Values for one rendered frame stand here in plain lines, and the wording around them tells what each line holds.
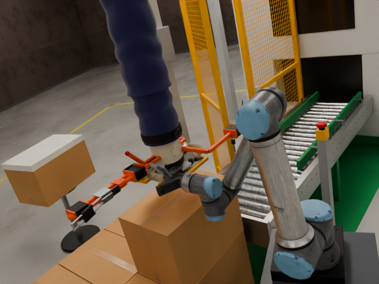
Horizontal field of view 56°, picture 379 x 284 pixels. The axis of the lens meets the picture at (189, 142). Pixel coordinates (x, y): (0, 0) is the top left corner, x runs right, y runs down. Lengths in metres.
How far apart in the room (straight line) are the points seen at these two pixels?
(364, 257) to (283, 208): 0.65
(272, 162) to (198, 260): 1.01
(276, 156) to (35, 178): 2.33
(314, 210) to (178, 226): 0.69
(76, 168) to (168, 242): 1.77
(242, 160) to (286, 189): 0.27
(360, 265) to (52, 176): 2.43
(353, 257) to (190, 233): 0.79
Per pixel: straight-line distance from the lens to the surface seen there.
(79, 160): 3.48
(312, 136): 3.54
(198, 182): 1.54
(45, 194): 3.27
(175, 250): 1.92
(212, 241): 2.15
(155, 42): 1.79
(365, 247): 1.95
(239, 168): 1.54
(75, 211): 1.66
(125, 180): 1.79
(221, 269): 2.31
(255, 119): 1.16
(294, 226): 1.40
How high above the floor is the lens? 2.02
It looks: 23 degrees down
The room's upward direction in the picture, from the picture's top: 14 degrees counter-clockwise
